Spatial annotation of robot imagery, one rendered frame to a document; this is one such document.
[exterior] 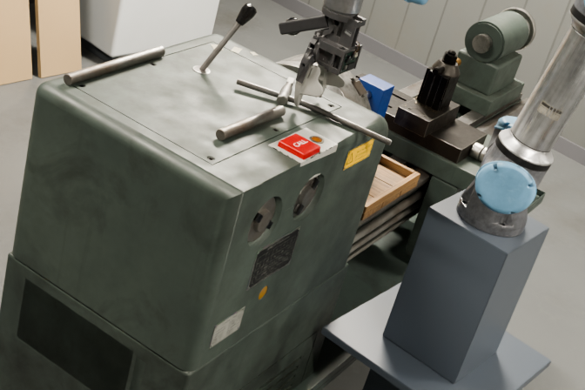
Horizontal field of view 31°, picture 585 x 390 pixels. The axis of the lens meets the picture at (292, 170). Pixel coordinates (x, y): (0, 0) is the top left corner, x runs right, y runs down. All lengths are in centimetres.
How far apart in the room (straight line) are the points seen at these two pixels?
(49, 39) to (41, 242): 288
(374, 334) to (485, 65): 129
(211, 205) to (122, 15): 331
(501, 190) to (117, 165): 73
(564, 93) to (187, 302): 78
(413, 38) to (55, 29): 213
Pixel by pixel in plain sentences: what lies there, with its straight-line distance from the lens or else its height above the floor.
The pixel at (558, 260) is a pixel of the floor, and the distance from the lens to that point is 466.
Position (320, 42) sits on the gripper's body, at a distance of 206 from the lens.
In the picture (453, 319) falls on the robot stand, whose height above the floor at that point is 89.
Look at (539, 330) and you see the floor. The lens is 414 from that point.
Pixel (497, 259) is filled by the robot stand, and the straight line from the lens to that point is 220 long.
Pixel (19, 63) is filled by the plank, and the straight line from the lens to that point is 486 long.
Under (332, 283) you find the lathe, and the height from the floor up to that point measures 84.
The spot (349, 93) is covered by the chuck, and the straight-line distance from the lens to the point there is 239.
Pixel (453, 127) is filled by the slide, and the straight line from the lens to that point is 301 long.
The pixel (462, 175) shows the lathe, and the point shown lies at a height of 91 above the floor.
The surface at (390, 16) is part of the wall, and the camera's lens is 611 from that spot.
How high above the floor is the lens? 212
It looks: 27 degrees down
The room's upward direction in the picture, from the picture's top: 16 degrees clockwise
